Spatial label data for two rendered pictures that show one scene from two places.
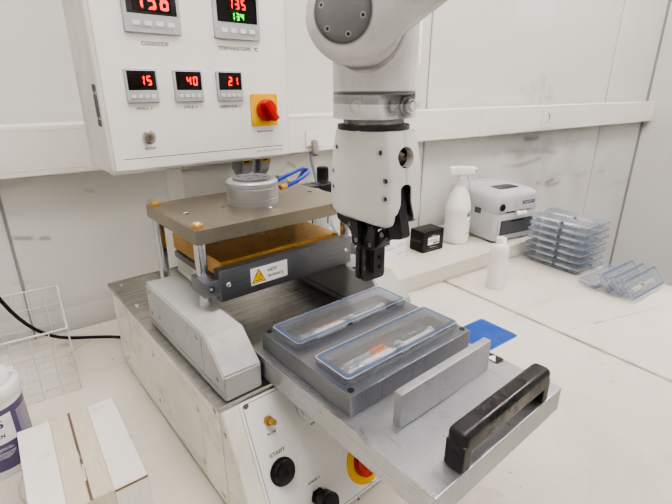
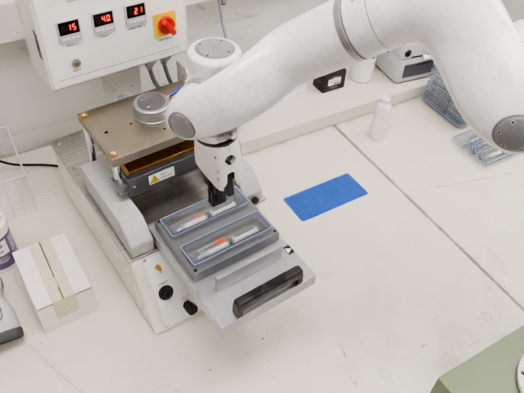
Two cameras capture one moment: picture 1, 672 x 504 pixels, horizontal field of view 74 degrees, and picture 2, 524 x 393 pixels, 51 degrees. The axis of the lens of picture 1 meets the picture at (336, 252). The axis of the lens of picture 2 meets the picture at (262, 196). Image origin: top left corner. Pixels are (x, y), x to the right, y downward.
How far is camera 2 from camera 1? 0.65 m
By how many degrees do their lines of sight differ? 25
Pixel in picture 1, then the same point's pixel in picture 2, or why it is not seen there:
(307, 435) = not seen: hidden behind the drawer
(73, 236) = (13, 84)
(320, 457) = not seen: hidden behind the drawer
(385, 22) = (202, 136)
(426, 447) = (227, 303)
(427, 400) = (235, 278)
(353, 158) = (203, 150)
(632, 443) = (398, 289)
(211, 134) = (122, 51)
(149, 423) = (86, 243)
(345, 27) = (183, 133)
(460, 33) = not seen: outside the picture
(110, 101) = (47, 45)
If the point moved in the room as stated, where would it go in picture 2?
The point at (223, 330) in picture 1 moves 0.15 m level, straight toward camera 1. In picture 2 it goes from (131, 218) to (132, 277)
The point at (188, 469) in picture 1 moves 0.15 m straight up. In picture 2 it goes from (113, 277) to (104, 236)
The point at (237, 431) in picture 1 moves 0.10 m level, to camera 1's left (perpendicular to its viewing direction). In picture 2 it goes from (139, 273) to (93, 268)
